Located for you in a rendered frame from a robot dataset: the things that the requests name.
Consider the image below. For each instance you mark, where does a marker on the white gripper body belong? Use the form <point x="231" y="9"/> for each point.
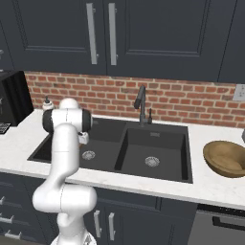
<point x="84" y="138"/>

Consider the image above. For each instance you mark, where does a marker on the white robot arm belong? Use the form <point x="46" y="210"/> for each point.
<point x="63" y="150"/>

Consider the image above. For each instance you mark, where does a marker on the black sink tap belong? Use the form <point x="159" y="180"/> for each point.
<point x="141" y="103"/>

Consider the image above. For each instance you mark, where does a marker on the black double sink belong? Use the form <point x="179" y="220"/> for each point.
<point x="150" y="153"/>

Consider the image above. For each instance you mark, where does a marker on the small black sink sprayer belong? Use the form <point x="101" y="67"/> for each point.
<point x="149" y="116"/>

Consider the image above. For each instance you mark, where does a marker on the dark lower cupboard door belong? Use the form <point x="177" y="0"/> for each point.
<point x="140" y="223"/>
<point x="99" y="220"/>

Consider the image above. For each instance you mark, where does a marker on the dark cupboard door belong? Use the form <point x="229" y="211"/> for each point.
<point x="54" y="35"/>
<point x="234" y="41"/>
<point x="99" y="220"/>
<point x="140" y="223"/>
<point x="162" y="35"/>
<point x="4" y="35"/>

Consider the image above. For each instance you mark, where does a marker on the dark upper cupboard door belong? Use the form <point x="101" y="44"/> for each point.
<point x="162" y="35"/>
<point x="54" y="35"/>
<point x="234" y="41"/>
<point x="4" y="35"/>

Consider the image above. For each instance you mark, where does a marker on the wooden bowl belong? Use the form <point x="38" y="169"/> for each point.
<point x="225" y="158"/>

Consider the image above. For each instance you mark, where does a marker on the white soap dispenser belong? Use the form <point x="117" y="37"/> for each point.
<point x="47" y="104"/>

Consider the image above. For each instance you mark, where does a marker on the black coffee machine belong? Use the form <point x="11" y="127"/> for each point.
<point x="14" y="97"/>

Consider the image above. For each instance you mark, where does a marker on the dark drawer front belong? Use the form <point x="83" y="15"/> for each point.
<point x="32" y="237"/>
<point x="25" y="220"/>
<point x="19" y="194"/>

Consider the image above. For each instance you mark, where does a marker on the grey object at worktop edge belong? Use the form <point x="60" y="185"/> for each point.
<point x="243" y="134"/>

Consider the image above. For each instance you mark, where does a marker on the grey dishwasher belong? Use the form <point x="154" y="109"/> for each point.
<point x="217" y="228"/>

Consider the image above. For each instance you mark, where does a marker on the grey wall socket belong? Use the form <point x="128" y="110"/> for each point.
<point x="240" y="92"/>

